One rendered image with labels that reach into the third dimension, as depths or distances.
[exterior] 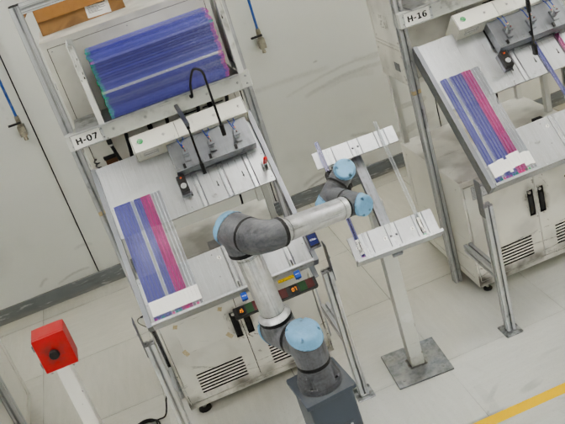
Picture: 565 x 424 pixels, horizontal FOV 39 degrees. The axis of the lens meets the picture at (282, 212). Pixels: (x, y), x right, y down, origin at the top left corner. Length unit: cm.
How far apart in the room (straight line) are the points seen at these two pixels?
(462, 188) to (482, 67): 53
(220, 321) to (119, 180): 74
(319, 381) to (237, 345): 93
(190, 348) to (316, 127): 203
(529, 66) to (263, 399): 186
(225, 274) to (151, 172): 54
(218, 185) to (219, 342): 72
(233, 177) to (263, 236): 86
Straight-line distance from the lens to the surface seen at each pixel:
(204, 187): 321
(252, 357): 358
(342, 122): 508
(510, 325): 365
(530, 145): 340
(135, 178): 327
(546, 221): 388
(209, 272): 308
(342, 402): 272
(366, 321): 391
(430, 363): 356
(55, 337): 318
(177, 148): 323
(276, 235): 240
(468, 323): 375
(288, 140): 500
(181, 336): 345
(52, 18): 347
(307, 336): 258
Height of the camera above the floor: 223
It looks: 26 degrees down
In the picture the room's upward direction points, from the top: 18 degrees counter-clockwise
